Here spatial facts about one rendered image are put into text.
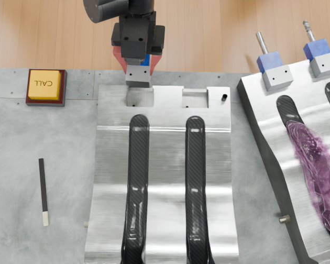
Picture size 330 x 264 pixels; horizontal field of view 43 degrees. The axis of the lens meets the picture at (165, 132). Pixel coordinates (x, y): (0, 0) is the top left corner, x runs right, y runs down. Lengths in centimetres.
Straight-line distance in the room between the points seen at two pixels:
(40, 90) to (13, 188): 21
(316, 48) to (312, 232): 38
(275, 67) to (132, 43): 32
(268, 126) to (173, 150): 20
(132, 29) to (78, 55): 25
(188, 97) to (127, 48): 19
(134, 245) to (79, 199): 19
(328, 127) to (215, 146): 23
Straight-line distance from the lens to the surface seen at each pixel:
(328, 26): 107
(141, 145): 81
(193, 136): 81
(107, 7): 74
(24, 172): 92
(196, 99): 86
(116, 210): 77
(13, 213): 92
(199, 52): 97
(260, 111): 88
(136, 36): 74
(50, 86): 92
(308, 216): 84
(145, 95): 86
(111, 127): 81
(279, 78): 88
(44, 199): 90
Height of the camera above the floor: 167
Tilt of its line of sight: 75 degrees down
